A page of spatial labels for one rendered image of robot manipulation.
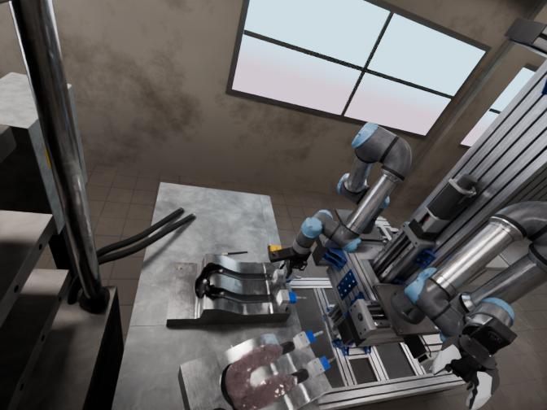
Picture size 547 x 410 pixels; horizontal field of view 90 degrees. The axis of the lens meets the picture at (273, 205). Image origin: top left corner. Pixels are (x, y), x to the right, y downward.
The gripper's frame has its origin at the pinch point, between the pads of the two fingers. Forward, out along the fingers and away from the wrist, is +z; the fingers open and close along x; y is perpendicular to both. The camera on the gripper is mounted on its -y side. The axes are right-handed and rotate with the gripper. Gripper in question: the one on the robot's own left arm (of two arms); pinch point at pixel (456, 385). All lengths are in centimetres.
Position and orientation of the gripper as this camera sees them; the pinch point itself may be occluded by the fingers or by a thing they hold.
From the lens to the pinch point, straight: 70.8
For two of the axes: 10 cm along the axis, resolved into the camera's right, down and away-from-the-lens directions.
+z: -7.6, 2.1, -6.1
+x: -6.1, -5.5, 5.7
